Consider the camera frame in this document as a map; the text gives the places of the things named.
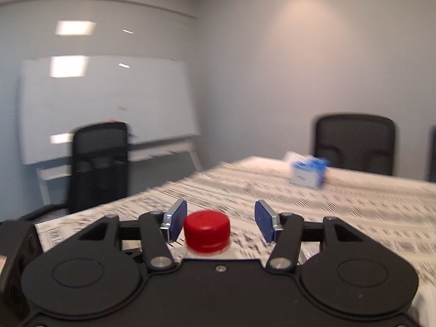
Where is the red bottle cap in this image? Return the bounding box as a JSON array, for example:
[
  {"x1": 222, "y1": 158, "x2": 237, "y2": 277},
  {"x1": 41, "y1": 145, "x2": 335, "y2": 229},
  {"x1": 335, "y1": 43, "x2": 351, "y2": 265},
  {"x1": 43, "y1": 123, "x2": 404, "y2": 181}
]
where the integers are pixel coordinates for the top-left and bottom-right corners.
[{"x1": 183, "y1": 211, "x2": 231, "y2": 255}]

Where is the black mesh office chair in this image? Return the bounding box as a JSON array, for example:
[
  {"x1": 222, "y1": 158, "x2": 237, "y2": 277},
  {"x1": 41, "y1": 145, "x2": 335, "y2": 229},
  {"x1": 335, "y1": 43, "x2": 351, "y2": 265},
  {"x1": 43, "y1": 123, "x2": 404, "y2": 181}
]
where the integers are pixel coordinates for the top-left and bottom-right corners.
[
  {"x1": 19, "y1": 122, "x2": 130, "y2": 223},
  {"x1": 313, "y1": 113, "x2": 396, "y2": 177},
  {"x1": 426, "y1": 124, "x2": 436, "y2": 182}
]

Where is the white black patterned tablecloth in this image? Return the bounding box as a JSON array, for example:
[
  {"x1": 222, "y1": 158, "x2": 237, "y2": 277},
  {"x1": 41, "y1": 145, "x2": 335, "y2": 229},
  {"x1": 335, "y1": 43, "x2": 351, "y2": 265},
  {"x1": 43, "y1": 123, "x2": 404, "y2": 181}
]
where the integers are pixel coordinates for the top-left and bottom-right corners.
[{"x1": 34, "y1": 156, "x2": 436, "y2": 327}]

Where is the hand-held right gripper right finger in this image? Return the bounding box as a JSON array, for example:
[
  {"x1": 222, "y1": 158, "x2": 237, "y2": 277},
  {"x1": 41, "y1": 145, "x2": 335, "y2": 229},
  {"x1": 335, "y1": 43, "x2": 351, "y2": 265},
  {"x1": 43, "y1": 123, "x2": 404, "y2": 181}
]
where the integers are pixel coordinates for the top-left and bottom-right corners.
[{"x1": 255, "y1": 200, "x2": 367, "y2": 274}]

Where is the blue white tissue box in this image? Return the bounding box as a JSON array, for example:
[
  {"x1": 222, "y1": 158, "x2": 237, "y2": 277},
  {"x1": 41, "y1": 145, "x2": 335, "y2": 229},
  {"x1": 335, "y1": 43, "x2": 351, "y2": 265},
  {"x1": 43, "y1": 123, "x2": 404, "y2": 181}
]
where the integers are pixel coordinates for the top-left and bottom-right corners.
[{"x1": 284, "y1": 151, "x2": 331, "y2": 190}]

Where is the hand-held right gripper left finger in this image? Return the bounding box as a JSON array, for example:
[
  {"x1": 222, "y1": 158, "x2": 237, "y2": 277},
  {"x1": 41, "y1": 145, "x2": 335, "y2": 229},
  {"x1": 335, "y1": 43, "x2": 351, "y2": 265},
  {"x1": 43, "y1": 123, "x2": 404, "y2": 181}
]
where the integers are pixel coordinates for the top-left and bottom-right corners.
[{"x1": 77, "y1": 199, "x2": 188, "y2": 273}]

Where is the whiteboard on stand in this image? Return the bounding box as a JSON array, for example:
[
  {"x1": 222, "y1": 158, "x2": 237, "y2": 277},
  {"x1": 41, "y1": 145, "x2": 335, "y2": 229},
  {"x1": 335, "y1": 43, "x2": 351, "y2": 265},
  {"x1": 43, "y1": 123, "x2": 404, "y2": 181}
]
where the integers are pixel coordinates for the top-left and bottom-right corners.
[{"x1": 18, "y1": 56, "x2": 205, "y2": 209}]

